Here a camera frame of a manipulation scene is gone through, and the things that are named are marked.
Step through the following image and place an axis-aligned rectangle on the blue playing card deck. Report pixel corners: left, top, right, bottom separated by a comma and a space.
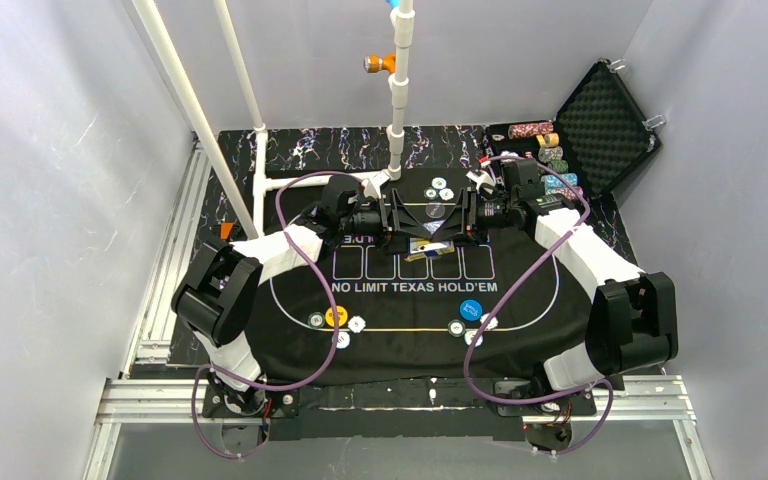
404, 239, 455, 262

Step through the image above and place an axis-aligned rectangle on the blue small blind button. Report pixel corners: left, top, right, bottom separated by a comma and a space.
459, 299, 484, 322

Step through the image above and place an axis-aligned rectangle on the yellow big blind button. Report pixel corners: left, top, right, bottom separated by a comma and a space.
324, 305, 349, 328

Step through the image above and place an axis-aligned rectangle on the white light-blue ten chip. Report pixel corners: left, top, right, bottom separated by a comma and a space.
463, 329, 484, 348

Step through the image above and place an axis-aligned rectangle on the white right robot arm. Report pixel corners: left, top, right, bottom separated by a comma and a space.
463, 155, 678, 401

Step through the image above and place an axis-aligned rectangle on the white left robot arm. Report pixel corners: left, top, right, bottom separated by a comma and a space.
171, 171, 433, 392

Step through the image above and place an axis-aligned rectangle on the blue chip row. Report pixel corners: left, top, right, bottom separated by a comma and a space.
541, 173, 579, 189

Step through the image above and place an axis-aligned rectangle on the green and pink chip row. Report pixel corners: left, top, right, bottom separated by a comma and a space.
556, 186, 585, 203

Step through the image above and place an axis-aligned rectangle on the black poker felt mat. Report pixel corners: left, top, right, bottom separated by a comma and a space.
245, 192, 592, 386

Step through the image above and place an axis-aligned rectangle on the dark green chip row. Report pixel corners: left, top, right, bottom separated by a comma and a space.
538, 146, 569, 174

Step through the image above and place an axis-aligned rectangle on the yellow chip row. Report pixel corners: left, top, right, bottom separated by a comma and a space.
537, 132, 560, 148

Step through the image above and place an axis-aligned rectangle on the red white chip row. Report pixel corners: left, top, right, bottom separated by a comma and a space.
507, 121, 554, 139

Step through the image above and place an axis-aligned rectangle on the black poker chip case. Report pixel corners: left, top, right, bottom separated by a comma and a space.
485, 60, 663, 200

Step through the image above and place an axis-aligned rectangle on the orange clamp knob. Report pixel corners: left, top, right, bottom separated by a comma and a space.
363, 52, 397, 75

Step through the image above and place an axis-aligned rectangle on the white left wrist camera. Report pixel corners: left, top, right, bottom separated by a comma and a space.
361, 172, 390, 200

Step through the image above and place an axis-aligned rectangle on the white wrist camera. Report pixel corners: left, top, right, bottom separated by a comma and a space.
361, 172, 390, 200
466, 168, 497, 197

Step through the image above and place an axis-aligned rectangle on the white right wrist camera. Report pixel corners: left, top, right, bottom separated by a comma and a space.
466, 168, 497, 197

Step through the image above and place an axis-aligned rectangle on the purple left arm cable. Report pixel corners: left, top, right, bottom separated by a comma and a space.
191, 170, 369, 461

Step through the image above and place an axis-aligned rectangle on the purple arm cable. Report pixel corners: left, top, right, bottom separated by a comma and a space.
463, 155, 614, 458
191, 170, 369, 461

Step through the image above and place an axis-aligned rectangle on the white PVC pipe frame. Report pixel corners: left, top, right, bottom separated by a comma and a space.
133, 0, 416, 236

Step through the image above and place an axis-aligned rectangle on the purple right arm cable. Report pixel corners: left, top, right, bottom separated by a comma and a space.
463, 155, 614, 458

